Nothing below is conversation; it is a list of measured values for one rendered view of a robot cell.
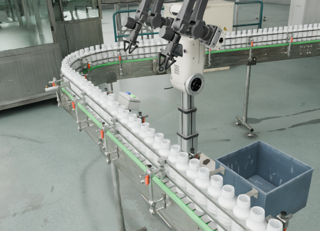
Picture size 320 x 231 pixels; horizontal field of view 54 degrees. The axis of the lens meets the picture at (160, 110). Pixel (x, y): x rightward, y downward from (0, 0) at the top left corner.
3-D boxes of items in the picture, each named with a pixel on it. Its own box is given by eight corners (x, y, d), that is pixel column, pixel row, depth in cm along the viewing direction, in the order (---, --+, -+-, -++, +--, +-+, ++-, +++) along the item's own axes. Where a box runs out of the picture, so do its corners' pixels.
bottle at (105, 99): (117, 123, 179) (114, 95, 172) (109, 126, 175) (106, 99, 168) (109, 120, 182) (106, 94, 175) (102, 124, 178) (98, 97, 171)
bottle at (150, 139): (144, 160, 143) (142, 128, 136) (156, 157, 145) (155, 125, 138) (147, 167, 138) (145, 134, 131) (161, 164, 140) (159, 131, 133)
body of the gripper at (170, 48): (168, 55, 173) (174, 43, 172) (158, 50, 181) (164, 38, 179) (177, 59, 177) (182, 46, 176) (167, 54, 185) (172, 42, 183)
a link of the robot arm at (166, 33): (188, 25, 173) (179, 23, 180) (173, 17, 166) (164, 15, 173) (180, 45, 175) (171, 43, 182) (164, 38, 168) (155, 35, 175)
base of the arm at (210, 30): (208, 25, 192) (200, 43, 193) (199, 19, 187) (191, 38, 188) (218, 26, 185) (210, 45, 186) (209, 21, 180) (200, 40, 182)
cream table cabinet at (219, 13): (217, 60, 640) (219, -1, 590) (231, 69, 585) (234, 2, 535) (165, 66, 617) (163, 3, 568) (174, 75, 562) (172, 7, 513)
